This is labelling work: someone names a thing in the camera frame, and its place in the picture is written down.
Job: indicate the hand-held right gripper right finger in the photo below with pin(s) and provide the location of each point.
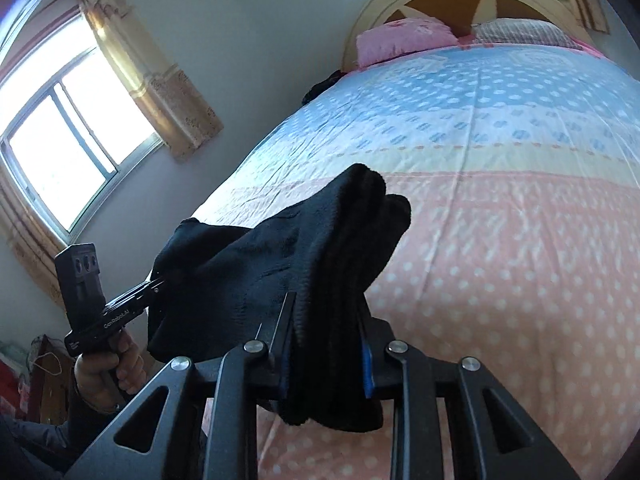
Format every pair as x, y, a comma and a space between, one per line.
367, 367

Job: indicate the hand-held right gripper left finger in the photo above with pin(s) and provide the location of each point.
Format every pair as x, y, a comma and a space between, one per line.
284, 365

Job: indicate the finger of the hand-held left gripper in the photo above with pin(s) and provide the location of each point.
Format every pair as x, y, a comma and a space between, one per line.
150, 291

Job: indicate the black pants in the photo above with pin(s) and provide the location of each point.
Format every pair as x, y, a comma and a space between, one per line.
250, 270

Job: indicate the person's left forearm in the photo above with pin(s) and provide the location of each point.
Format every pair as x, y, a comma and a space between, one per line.
60, 442

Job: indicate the person's left hand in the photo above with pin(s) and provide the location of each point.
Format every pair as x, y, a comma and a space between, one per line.
95, 376

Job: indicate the yellow patterned curtain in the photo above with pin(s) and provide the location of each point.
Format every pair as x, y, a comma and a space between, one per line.
25, 245
150, 75

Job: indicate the wooden cabinet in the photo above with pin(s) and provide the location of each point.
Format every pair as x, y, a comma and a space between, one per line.
50, 390

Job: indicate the red cloth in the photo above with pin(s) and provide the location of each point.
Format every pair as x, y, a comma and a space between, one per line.
11, 382

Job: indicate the large sliding window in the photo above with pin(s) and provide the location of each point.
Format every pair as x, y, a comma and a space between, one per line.
65, 145

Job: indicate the pink and blue dotted quilt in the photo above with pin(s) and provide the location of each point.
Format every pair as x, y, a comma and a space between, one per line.
500, 210

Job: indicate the dark cloth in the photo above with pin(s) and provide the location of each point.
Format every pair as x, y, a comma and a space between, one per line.
322, 87

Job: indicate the pink pillow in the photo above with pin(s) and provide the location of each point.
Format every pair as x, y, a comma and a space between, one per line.
405, 40

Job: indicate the striped pillow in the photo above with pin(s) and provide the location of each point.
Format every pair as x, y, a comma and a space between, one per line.
525, 32

